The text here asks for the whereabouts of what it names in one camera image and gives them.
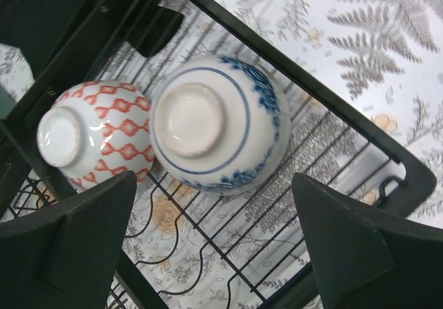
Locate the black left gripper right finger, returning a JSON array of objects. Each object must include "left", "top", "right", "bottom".
[{"left": 291, "top": 173, "right": 442, "bottom": 308}]

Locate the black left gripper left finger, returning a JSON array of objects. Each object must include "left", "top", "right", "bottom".
[{"left": 1, "top": 171, "right": 137, "bottom": 308}]

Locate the white red patterned bowl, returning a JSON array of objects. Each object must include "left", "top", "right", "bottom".
[{"left": 36, "top": 80, "right": 155, "bottom": 191}]

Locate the white blue patterned bowl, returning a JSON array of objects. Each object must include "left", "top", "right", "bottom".
[{"left": 150, "top": 55, "right": 291, "bottom": 195}]

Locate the black wire dish rack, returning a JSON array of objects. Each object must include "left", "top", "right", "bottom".
[{"left": 0, "top": 0, "right": 437, "bottom": 309}]

